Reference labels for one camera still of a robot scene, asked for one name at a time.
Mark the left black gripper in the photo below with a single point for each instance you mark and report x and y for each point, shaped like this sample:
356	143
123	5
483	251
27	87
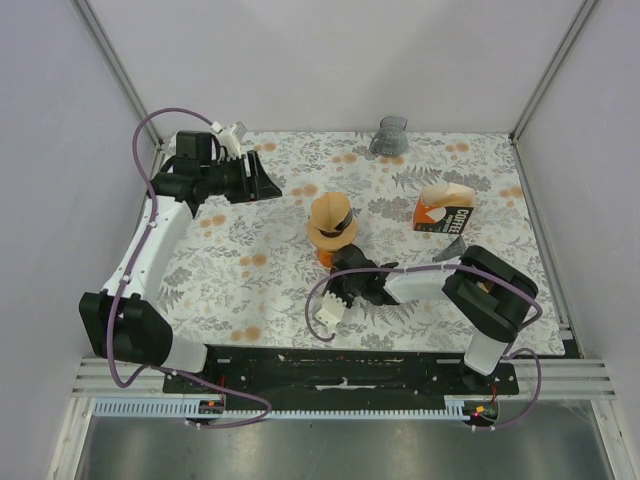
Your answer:
254	188

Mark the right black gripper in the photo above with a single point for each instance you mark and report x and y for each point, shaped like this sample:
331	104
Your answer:
333	287

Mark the orange glass carafe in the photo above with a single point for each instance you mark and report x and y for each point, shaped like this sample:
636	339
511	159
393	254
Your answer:
325	257

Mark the wooden ring dripper stand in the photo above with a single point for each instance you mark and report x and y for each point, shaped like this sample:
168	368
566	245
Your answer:
333	241

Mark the brown paper coffee filter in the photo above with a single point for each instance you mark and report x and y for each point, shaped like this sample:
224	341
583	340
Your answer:
329	209

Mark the grey glass dripper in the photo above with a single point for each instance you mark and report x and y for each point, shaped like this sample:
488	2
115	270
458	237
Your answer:
454	250

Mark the orange coffee filter box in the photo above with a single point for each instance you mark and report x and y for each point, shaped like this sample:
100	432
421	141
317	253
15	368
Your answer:
444	208

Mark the grey glass carafe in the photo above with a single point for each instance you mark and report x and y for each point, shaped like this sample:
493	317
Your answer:
390	140

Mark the blue glass dripper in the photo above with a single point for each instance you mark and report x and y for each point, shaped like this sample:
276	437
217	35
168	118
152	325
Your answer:
340	227

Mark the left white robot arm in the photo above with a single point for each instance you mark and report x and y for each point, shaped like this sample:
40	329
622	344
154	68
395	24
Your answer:
123	321

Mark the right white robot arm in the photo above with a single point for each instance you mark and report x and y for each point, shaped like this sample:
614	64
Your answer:
494	296

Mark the floral tablecloth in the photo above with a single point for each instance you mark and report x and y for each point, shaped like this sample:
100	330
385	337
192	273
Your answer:
241	274

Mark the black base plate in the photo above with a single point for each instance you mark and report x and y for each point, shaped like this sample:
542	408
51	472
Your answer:
349	378

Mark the aluminium frame rail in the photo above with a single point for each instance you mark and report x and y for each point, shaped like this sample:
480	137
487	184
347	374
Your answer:
564	379

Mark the white cable duct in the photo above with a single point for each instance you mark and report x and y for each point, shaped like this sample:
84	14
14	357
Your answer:
203	408

